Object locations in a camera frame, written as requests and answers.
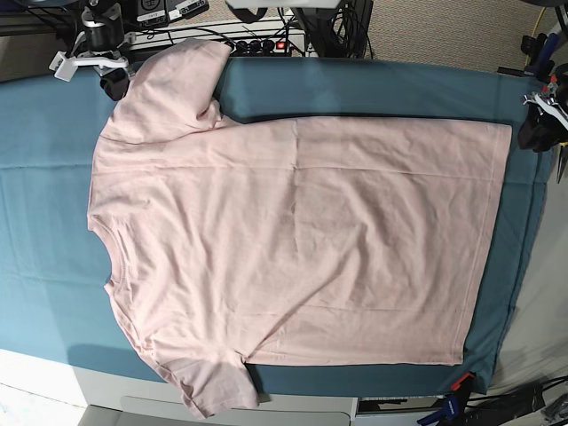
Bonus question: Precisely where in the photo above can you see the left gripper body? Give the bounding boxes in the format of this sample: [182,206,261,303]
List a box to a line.
[523,64,567,130]

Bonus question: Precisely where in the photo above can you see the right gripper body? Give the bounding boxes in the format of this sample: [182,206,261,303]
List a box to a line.
[77,4,132,75]

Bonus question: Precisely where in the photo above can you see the pink T-shirt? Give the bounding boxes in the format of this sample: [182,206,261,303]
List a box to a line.
[87,40,511,398]

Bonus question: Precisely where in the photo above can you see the blue clamp top right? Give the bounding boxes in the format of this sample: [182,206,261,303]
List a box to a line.
[497,33,561,83]

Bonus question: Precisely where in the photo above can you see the black power strip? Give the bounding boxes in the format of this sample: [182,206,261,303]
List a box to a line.
[225,39,292,58]

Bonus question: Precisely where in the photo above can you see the orange blue clamp lower right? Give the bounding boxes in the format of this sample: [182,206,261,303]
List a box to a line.
[417,372,477,426]

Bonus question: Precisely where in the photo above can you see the yellow handled pliers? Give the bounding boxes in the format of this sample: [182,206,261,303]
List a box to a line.
[556,142,568,184]

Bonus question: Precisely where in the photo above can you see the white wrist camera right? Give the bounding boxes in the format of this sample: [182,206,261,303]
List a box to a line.
[49,51,78,82]

